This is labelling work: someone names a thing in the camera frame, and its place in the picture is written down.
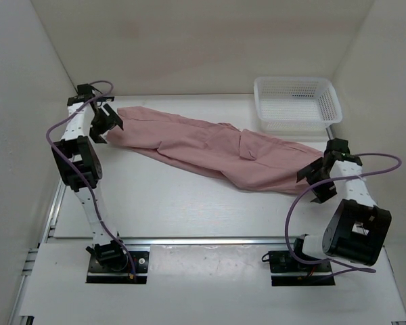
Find pink trousers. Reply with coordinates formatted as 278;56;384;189
106;106;323;195

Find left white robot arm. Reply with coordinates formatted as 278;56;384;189
45;81;131;272

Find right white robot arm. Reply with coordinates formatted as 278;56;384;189
290;138;392;271

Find white plastic mesh basket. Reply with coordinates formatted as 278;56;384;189
254;77;342;133

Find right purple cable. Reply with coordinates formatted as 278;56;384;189
284;152;403;277

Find purple cable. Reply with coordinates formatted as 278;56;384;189
284;152;403;277
44;80;138;278

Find black corner bracket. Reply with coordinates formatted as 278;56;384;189
98;96;115;102

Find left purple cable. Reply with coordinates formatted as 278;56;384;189
44;80;138;278

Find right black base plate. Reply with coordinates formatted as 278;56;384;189
261;251;335;287

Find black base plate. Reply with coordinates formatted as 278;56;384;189
261;251;335;287
86;251;150;284

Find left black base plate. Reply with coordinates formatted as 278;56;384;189
86;251;150;284

